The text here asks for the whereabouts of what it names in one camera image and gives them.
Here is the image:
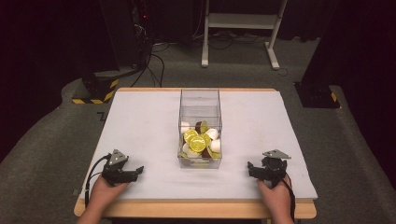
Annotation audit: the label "clear plastic box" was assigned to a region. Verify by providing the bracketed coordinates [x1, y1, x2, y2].
[177, 88, 223, 170]

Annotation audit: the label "white metal stand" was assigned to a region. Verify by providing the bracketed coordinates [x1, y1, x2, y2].
[200, 0, 290, 71]

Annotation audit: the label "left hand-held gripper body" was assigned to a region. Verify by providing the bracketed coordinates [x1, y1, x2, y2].
[101, 148, 131, 188]

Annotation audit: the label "pile of coffee capsules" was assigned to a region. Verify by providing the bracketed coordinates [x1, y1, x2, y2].
[179, 119, 222, 161]

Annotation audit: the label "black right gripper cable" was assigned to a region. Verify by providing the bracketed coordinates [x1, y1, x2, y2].
[280, 173, 297, 223]

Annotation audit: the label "white table mat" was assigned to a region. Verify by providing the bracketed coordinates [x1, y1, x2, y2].
[78, 90, 318, 201]

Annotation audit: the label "person's left hand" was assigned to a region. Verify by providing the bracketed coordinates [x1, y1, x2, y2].
[89, 175, 131, 213]

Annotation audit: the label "black floor cables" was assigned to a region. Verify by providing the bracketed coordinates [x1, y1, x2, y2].
[130, 39, 171, 89]

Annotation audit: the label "person's right hand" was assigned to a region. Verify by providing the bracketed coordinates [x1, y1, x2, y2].
[256, 177, 294, 217]

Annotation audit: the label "wooden table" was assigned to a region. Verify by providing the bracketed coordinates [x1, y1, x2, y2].
[73, 87, 318, 220]

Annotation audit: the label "black base with yellow stripes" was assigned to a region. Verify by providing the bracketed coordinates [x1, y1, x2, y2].
[71, 69, 120, 105]

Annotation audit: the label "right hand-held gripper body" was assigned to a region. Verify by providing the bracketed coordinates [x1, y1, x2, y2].
[261, 148, 292, 189]

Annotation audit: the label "black stand base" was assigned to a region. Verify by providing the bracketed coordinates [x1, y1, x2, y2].
[293, 81, 341, 109]

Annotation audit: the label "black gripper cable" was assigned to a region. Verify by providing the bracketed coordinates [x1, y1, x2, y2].
[84, 153, 112, 209]
[280, 173, 297, 223]

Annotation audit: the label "dark equipment rack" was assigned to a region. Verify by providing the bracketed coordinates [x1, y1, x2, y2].
[98, 0, 154, 70]

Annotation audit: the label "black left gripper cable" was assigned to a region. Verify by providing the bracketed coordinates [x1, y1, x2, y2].
[84, 153, 112, 209]

